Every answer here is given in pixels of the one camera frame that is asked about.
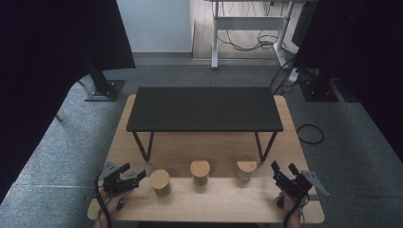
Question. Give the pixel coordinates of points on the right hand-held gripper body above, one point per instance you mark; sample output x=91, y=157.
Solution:
x=301, y=185

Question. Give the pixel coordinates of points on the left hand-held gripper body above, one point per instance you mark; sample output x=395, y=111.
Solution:
x=117, y=183

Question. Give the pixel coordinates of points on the glass jar with bamboo lid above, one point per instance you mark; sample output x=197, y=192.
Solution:
x=246, y=167
x=200, y=169
x=160, y=180

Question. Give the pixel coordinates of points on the black metal-legged shelf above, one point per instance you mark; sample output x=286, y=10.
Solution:
x=206, y=107

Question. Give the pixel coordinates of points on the person's left hand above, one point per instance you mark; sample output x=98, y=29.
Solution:
x=113, y=204

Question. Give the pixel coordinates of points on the person's right hand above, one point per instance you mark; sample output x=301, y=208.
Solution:
x=290, y=204

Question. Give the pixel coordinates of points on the grey tape strip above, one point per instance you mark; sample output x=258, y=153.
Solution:
x=85, y=198
x=314, y=197

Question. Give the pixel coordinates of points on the white power strip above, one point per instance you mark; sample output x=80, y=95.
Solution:
x=294, y=76

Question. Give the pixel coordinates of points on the black curtain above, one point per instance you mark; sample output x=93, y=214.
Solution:
x=44, y=63
x=364, y=47

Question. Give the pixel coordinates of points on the black stand with base plate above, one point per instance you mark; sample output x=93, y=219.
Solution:
x=318, y=90
x=103, y=85

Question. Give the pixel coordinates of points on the white metal desk frame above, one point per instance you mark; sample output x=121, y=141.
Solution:
x=250, y=23

